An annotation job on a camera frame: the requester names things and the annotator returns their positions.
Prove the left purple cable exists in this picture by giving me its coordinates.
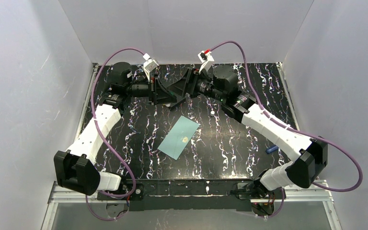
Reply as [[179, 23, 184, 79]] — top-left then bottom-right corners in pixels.
[[85, 47, 147, 222]]

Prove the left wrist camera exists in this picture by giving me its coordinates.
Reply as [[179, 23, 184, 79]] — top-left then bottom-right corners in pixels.
[[143, 53, 159, 82]]

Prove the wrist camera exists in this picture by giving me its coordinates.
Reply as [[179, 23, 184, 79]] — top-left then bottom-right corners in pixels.
[[197, 49, 215, 73], [143, 53, 159, 82]]

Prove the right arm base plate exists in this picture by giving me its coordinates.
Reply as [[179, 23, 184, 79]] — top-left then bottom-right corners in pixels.
[[231, 182, 287, 201]]

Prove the aluminium frame rail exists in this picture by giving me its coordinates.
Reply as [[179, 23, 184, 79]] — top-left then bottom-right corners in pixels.
[[42, 179, 341, 230]]

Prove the purple cable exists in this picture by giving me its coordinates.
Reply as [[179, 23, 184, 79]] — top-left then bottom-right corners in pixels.
[[209, 40, 363, 219], [85, 47, 147, 222]]

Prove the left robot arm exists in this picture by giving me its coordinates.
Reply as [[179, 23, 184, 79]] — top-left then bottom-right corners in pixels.
[[54, 59, 177, 196]]

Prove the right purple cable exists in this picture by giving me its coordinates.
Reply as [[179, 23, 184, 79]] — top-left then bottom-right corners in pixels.
[[209, 40, 363, 219]]

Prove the blue pen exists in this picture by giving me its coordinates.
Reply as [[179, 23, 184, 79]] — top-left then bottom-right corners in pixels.
[[265, 145, 279, 154]]

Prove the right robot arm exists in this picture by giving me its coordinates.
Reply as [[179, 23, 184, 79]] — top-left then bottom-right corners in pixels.
[[167, 66, 327, 192]]

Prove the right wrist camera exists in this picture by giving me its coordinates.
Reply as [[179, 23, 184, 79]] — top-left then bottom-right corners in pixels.
[[197, 49, 215, 73]]

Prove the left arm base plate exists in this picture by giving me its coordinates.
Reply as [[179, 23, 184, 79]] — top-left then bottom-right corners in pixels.
[[97, 183, 144, 201]]

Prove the light green envelope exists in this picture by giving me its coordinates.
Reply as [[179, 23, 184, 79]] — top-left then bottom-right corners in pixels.
[[158, 116, 199, 160]]

